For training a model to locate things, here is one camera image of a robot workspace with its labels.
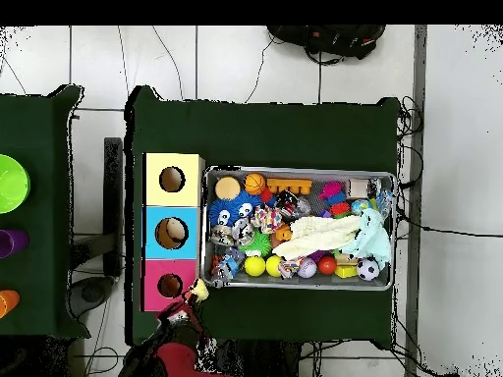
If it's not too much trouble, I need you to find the purple cup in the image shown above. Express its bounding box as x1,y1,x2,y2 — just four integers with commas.
0,229,30,259

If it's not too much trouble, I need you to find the black cable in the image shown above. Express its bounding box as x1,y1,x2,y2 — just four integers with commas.
396,207,503,239

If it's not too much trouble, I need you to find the wooden box with three holes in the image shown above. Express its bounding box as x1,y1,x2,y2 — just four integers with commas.
140,152,206,313

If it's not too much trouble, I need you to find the tan round foam disc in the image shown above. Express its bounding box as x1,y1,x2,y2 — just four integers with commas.
214,176,242,200

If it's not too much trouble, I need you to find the yellow ball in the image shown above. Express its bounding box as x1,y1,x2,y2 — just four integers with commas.
265,254,285,278
244,255,267,278

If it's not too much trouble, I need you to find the cream waffle cloth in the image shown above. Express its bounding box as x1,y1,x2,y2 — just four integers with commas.
271,214,363,261

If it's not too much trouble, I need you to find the small soccer ball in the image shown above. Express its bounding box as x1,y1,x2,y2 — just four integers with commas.
356,256,381,282

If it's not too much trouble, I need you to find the orange toy basketball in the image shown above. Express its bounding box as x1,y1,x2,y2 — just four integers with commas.
243,172,267,196

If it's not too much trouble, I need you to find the green spiky ball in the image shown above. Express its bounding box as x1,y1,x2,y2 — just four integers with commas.
238,228,273,258

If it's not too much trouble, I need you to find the dark green table cloth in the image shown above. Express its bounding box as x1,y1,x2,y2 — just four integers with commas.
124,84,402,347
0,84,91,341

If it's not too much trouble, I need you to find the shallow clear mesh bin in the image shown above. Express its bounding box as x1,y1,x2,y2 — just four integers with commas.
199,166,396,293

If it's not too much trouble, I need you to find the yellow plush duck toy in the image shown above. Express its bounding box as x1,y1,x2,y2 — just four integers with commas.
191,278,210,303

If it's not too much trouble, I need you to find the lime green bowl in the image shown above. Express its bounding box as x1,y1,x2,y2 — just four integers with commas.
0,153,31,215

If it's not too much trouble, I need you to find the small globe ball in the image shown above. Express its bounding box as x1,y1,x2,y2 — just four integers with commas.
350,198,373,216

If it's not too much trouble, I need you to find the mint green waffle cloth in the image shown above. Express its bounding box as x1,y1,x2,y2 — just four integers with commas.
340,207,393,271

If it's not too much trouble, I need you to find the orange plastic building block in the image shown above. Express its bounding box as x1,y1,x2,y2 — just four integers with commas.
265,177,314,196
273,224,295,243

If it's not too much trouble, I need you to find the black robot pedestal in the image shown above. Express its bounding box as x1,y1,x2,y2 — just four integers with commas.
219,338,302,377

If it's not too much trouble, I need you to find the blue fuzzy monster toy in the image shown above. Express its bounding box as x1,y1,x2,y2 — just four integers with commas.
207,188,263,228

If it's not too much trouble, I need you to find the orange cup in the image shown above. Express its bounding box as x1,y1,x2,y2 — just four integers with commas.
0,289,21,319

